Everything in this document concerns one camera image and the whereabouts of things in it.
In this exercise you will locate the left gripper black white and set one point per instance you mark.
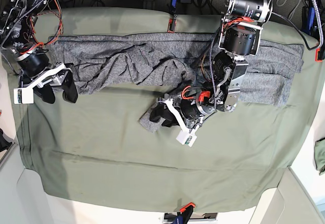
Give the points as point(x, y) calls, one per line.
point(188, 109)

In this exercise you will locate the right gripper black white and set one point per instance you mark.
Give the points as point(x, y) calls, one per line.
point(39, 77)

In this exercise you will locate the grey heathered T-shirt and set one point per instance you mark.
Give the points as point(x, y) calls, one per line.
point(119, 79)

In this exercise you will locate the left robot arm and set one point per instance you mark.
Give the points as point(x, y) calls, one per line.
point(238, 37)

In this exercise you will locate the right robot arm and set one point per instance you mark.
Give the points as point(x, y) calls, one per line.
point(18, 20)

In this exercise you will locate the green table cloth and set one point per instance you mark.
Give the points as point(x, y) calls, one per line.
point(95, 151)

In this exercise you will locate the top centre blue clamp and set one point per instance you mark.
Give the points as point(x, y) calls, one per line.
point(172, 21)

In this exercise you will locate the blue clamp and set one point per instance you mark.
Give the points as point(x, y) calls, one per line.
point(172, 21)
point(309, 23)

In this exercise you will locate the bottom orange clamp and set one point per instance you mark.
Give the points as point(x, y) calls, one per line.
point(183, 216)

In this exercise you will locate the green cloth pile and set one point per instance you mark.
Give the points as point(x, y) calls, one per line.
point(319, 155)

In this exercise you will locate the right edge orange clamp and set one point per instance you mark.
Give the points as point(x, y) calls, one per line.
point(320, 53)

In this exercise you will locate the silver flexible conduit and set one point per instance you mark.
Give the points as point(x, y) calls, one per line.
point(318, 20)

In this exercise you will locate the top right blue clamp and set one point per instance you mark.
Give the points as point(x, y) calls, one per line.
point(309, 23)

